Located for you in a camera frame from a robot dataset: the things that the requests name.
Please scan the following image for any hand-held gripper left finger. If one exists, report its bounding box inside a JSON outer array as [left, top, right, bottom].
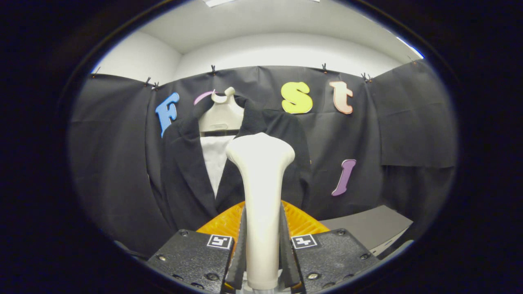
[[146, 201, 248, 294]]

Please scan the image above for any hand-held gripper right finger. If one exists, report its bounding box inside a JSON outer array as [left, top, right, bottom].
[[279, 200, 380, 294]]

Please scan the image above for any black jacket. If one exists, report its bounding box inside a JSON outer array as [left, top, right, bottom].
[[161, 95, 313, 231]]

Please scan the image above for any white garment steamer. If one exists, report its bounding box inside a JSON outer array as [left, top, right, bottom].
[[226, 132, 295, 290]]

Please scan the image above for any beige grey cabinet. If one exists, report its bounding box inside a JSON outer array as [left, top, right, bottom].
[[319, 205, 413, 258]]

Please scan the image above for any black backdrop cloth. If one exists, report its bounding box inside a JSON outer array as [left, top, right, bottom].
[[69, 59, 457, 258]]

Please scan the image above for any white mannequin torso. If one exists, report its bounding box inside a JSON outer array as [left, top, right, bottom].
[[199, 87, 245, 196]]

